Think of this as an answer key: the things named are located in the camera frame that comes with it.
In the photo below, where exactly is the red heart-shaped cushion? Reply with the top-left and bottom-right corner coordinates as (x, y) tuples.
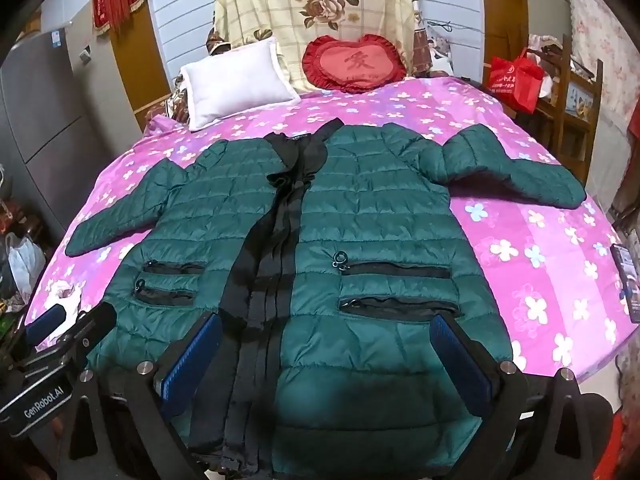
(301, 33), (409, 94)

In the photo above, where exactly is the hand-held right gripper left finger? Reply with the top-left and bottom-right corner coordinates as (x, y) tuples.
(52, 311), (226, 480)

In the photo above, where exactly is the wooden chair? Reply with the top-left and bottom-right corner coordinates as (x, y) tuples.
(529, 34), (606, 173)

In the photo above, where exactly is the grey refrigerator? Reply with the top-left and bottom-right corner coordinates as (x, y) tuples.
(0, 24), (147, 233)

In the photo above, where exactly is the brown wooden door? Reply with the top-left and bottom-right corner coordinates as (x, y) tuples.
(107, 4), (172, 132)
(479, 0), (532, 73)

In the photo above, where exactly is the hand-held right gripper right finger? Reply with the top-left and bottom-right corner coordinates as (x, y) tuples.
(432, 313), (610, 480)

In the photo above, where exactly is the smartphone on bed edge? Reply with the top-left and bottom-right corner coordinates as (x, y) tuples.
(610, 242), (640, 324)

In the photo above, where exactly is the white pillow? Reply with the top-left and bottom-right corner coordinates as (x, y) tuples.
(179, 37), (302, 132)

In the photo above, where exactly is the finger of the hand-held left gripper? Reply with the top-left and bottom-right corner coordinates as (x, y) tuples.
(52, 302), (119, 358)
(24, 304), (70, 348)

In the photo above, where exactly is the cream rose-print quilt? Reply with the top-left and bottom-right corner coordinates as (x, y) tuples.
(212, 0), (422, 97)

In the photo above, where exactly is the pale floral curtain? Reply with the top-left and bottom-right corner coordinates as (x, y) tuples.
(567, 0), (640, 137)

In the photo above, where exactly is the white plastic bag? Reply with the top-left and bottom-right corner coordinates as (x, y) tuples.
(7, 234), (47, 302)

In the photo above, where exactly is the pink floral bedsheet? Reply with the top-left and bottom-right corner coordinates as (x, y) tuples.
(22, 75), (640, 388)

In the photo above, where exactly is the dark green puffer jacket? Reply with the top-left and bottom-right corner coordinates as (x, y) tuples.
(65, 119), (589, 479)

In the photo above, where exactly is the red shopping bag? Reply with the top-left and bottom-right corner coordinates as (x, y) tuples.
(487, 47), (546, 114)

